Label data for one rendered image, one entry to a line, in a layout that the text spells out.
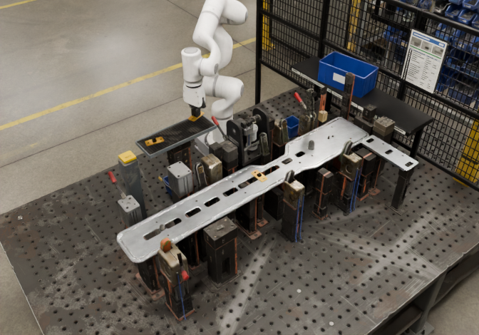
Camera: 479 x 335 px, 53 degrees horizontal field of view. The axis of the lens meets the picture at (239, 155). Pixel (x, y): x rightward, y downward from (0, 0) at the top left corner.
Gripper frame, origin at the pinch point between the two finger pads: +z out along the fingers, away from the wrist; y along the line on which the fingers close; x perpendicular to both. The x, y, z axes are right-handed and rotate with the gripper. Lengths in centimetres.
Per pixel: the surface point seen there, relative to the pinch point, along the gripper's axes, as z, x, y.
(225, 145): 16.6, 3.6, 14.0
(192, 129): 8.2, -3.6, -0.1
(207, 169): 19.1, -12.8, 15.7
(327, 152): 24, 35, 54
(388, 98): 21, 95, 62
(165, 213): 24, -42, 15
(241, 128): 8.8, 10.8, 18.8
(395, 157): 24, 51, 83
